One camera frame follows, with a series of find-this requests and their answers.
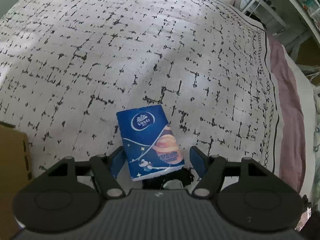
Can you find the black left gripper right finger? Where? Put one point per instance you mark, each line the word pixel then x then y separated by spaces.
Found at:
pixel 210 170

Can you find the white cluttered shelf desk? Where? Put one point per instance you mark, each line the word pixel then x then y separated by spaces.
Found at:
pixel 294 23

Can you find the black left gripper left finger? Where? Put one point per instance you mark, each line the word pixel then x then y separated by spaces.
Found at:
pixel 105 171

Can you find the white black patterned bedspread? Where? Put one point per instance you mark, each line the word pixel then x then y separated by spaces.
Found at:
pixel 68 66

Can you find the brown cardboard box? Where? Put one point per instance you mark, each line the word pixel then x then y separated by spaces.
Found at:
pixel 15 174

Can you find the blue tissue pack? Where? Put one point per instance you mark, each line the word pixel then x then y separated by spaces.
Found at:
pixel 150 146

